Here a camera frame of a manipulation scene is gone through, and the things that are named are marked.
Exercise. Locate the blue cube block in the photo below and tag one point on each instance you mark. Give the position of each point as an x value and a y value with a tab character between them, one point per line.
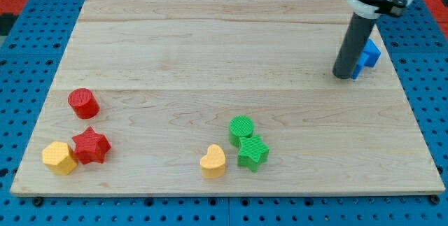
370	54

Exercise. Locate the green cylinder block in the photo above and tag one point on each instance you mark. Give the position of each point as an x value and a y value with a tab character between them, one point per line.
240	126

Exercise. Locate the green star block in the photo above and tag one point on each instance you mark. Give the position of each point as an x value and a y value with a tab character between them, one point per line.
252	152

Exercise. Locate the yellow heart block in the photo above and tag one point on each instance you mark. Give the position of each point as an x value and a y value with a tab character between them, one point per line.
213	164

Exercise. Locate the light wooden board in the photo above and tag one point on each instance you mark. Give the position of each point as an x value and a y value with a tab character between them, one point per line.
169	75

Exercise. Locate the red cylinder block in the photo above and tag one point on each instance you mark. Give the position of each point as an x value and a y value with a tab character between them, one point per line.
83	103

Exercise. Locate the red star block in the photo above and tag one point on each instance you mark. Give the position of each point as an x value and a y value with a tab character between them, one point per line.
91	146

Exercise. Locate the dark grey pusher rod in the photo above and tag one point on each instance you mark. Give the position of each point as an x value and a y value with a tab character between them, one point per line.
357	35

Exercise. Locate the yellow hexagon block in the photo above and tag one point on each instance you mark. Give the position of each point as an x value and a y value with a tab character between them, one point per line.
59	158

